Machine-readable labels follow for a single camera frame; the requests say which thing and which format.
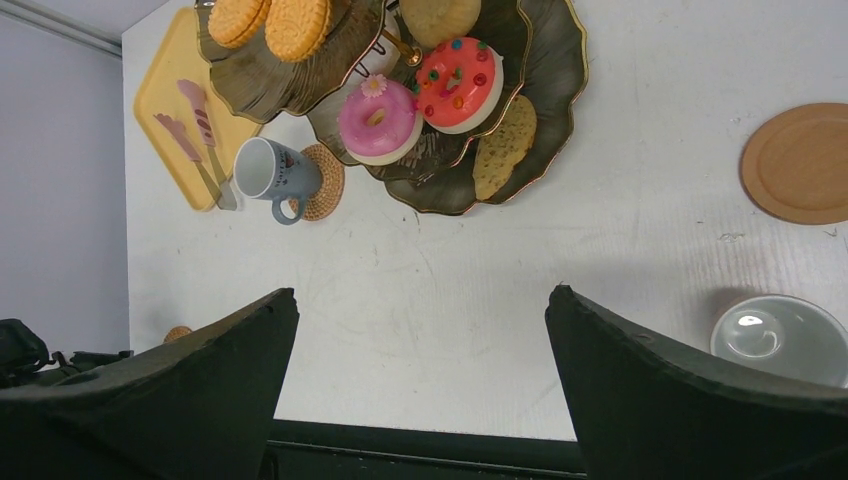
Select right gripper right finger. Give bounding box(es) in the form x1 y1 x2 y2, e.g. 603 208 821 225
545 285 847 479

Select yellow serving tray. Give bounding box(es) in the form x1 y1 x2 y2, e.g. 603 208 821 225
133 7 261 211

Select orange sandwich cookie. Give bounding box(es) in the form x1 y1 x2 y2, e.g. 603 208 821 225
265 0 333 63
208 0 271 49

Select blue grey mug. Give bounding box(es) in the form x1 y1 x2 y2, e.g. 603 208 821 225
233 137 323 225

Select three tier glass stand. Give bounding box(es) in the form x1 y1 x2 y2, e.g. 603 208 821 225
194 1 588 216

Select pink mug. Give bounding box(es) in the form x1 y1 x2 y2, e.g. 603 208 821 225
709 294 847 388

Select pink frosted donut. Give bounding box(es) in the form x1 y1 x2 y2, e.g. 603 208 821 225
337 74 424 166

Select pink handled metal tongs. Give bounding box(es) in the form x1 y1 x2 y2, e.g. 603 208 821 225
153 78 238 213

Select red strawberry donut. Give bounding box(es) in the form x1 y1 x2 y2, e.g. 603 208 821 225
412 37 505 134

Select orange round coaster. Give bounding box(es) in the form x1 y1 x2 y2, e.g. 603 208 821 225
739 103 847 225

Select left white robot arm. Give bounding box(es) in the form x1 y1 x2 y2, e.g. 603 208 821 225
1 318 134 390

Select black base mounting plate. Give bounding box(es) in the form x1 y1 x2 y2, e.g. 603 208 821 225
257 420 588 479

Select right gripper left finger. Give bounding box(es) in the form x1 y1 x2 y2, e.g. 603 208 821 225
1 288 300 479

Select round tan cookie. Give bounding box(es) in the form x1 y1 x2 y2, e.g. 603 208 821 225
399 0 482 48

